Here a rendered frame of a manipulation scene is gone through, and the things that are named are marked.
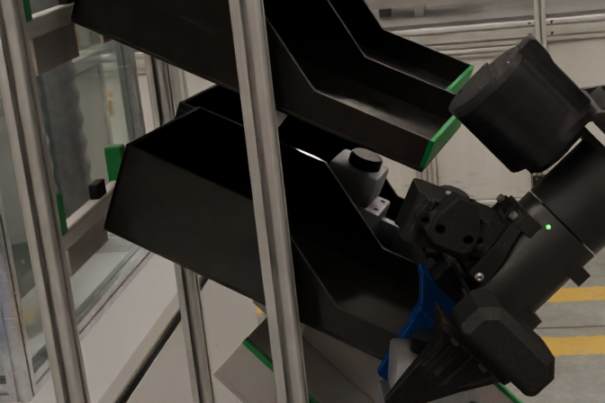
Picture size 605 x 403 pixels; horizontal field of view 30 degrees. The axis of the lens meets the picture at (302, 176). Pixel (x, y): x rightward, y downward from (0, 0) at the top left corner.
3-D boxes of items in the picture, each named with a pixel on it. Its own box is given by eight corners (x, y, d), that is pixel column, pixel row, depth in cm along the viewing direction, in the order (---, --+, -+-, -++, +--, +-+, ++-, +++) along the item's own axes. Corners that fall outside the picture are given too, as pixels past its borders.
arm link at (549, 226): (558, 219, 80) (499, 159, 79) (641, 303, 62) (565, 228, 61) (474, 298, 82) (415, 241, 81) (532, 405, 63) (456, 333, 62)
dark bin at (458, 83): (465, 90, 103) (494, 14, 100) (433, 123, 91) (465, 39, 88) (194, -22, 108) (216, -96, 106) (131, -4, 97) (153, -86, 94)
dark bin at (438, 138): (460, 128, 88) (495, 40, 86) (421, 174, 77) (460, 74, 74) (149, -3, 94) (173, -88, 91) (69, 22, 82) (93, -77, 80)
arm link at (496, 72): (705, 103, 72) (578, -29, 71) (742, 132, 64) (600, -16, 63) (572, 221, 75) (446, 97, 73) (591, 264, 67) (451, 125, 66)
